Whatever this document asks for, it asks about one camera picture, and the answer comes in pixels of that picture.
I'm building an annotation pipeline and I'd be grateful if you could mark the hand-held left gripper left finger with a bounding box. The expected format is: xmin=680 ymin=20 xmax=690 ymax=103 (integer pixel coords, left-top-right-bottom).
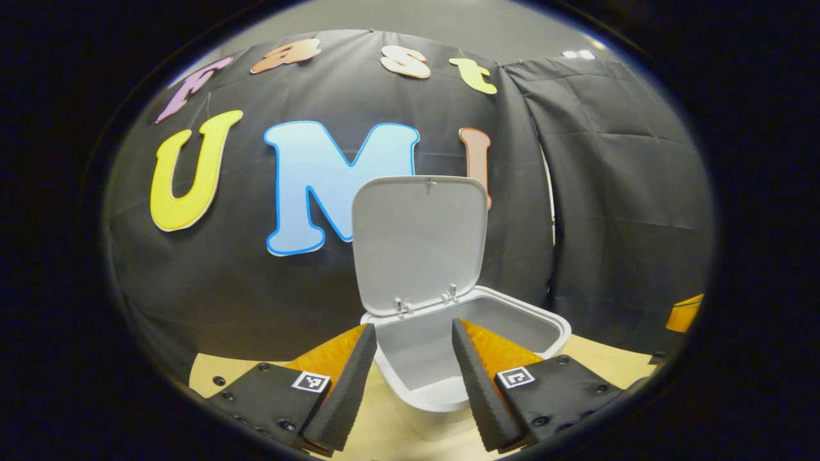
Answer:
xmin=205 ymin=323 xmax=379 ymax=457

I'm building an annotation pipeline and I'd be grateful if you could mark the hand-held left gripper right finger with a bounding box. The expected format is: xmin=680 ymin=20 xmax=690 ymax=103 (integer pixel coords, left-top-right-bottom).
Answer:
xmin=451 ymin=318 xmax=625 ymax=455

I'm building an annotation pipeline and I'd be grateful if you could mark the white desktop garbage bin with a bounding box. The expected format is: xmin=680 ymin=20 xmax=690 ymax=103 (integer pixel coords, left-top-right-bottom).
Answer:
xmin=351 ymin=175 xmax=573 ymax=442

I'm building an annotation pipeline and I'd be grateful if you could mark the wooden desktop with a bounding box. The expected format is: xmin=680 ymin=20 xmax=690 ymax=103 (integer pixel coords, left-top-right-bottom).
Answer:
xmin=188 ymin=333 xmax=660 ymax=461

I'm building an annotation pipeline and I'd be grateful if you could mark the black backdrop cloth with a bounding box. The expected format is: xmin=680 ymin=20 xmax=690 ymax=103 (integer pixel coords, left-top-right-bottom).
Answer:
xmin=102 ymin=29 xmax=715 ymax=385

